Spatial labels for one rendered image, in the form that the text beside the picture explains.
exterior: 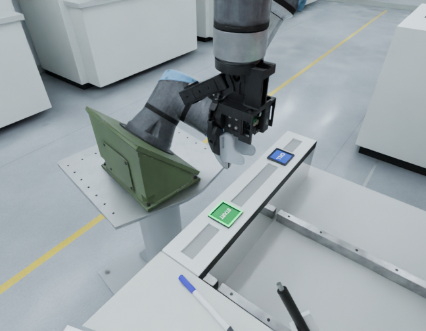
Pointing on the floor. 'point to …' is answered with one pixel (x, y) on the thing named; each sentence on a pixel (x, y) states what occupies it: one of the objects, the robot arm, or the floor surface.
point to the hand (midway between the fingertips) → (224, 161)
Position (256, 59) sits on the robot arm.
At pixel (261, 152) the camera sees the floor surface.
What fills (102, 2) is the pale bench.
